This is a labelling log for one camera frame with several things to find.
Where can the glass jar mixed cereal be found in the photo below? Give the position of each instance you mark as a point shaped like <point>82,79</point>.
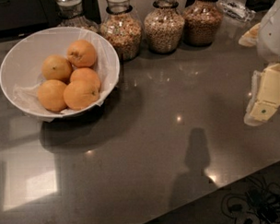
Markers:
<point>122,29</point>

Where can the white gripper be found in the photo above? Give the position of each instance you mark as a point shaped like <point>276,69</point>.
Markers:
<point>272,35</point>

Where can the glass jar light grains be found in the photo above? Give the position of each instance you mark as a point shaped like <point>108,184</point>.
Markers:
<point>164,26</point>

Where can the orange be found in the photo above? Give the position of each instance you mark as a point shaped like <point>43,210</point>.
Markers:
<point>50,95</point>
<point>86,74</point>
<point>79,94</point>
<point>56,67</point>
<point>81,53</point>

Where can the orange at bottom left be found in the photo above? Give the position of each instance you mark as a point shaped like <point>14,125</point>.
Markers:
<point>50,95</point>

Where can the orange in middle right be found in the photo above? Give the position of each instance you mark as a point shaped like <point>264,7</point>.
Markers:
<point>86,74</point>

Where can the white paper bowl liner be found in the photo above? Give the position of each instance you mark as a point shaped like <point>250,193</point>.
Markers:
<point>24,95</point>

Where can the leftmost glass jar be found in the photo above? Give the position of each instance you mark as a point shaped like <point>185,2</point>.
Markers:
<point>71,14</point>

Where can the orange at top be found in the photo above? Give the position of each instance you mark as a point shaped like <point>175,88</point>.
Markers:
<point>81,53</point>

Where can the glass jar brown grains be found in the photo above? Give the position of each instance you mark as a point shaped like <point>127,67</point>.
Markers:
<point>202,21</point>

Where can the orange at bottom right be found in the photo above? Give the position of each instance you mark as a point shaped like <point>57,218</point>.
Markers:
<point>79,94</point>

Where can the white bowl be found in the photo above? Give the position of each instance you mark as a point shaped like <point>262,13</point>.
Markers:
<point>21,59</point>

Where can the clear plastic bag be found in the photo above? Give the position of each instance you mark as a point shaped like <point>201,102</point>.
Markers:
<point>236,10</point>

